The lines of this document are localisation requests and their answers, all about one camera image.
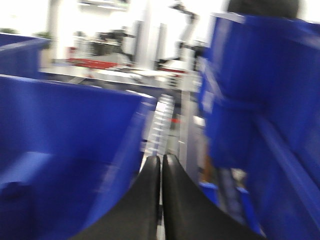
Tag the blue bin at right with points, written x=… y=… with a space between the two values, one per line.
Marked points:
x=260 y=96

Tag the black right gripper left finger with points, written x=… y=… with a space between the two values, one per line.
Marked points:
x=135 y=216

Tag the blue bin at left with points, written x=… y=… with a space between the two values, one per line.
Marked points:
x=20 y=55

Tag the large blue bin centre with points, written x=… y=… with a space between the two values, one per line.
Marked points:
x=68 y=153

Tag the white roller track left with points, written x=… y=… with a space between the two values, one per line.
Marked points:
x=160 y=124

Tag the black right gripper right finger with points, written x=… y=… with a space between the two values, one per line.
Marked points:
x=189 y=214

